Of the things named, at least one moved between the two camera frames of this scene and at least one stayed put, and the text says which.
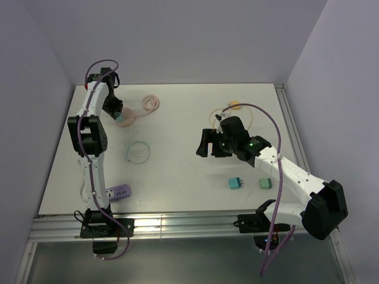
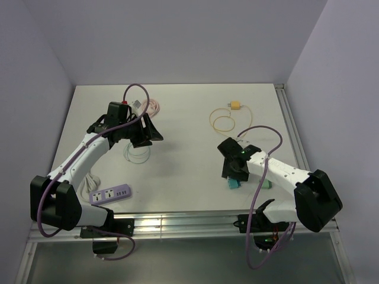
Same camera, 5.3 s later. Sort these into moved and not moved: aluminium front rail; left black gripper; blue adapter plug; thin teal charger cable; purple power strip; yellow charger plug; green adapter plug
Moved: left black gripper
Not moved: yellow charger plug; blue adapter plug; green adapter plug; purple power strip; aluminium front rail; thin teal charger cable
